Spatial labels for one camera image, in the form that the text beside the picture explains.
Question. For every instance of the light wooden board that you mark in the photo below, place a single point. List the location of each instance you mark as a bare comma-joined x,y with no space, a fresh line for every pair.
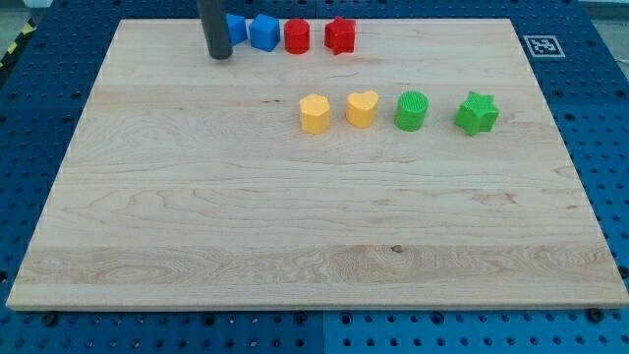
189,184

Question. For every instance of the blue cube block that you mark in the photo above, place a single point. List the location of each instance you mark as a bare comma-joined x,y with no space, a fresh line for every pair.
264,32

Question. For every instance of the yellow black hazard tape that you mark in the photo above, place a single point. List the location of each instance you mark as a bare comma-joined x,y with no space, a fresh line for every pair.
17,47

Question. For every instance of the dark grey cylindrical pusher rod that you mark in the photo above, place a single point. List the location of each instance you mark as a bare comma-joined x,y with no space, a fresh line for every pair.
215,28

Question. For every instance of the blue triangle block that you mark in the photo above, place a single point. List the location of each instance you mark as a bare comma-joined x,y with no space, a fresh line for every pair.
237,27

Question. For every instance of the yellow heart block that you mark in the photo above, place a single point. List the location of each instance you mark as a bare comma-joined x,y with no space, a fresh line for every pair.
361,108

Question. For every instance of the green star block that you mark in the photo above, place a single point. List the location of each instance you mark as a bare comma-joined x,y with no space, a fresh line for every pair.
477,113

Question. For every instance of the white fiducial marker tag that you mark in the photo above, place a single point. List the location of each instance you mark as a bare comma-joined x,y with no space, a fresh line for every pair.
543,46

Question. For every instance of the red cylinder block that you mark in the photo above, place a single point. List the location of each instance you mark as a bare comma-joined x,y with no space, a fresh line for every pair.
297,36

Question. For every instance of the yellow hexagon block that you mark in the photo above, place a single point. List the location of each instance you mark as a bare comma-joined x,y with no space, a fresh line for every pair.
315,114

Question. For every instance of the red star block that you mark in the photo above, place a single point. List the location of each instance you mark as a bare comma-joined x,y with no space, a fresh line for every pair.
340,35

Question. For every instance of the green cylinder block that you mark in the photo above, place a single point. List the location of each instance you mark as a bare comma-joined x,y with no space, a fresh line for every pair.
411,111

